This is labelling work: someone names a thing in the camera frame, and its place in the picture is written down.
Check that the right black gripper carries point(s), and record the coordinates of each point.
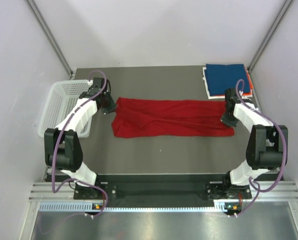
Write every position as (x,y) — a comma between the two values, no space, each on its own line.
(228,122)

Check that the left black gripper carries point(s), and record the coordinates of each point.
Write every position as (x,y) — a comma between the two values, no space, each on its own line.
(111,107)

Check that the red t-shirt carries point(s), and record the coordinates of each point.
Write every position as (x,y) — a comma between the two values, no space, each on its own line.
(152,118)

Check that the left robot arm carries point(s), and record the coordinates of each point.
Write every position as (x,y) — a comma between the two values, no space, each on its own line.
(62,146)

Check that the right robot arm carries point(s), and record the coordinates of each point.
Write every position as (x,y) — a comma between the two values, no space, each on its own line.
(266,150)

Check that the folded orange t-shirt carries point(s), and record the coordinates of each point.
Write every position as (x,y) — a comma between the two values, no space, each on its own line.
(250,92)

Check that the folded blue t-shirt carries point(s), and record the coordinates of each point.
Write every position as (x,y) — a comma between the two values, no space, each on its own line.
(222,77)

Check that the white plastic basket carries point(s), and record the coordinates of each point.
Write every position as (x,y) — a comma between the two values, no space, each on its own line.
(63,98)

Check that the folded white t-shirt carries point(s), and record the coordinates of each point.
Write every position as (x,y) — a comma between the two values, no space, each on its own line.
(214,97)

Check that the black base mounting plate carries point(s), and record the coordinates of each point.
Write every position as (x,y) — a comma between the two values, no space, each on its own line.
(203,185)

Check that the left aluminium frame post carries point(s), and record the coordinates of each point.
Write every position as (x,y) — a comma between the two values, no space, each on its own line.
(49,36)

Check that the aluminium frame post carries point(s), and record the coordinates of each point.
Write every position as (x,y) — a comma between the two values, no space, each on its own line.
(49,36)
(287,4)

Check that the right aluminium frame post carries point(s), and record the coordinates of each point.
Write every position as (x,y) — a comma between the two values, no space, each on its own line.
(287,4)

